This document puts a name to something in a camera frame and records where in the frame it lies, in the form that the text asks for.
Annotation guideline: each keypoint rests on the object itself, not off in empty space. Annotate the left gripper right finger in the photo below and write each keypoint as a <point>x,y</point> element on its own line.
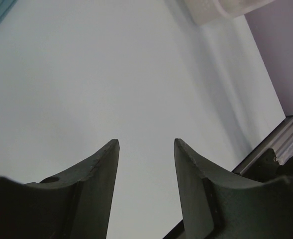
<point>216,203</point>

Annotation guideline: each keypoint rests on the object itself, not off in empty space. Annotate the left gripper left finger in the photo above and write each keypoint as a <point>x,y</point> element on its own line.
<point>75,203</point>

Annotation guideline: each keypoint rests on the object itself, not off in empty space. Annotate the white perforated plastic basket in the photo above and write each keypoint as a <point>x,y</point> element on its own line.
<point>204,11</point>

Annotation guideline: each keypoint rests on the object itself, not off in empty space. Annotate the front aluminium frame rail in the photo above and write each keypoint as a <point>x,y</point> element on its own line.
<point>280,140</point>

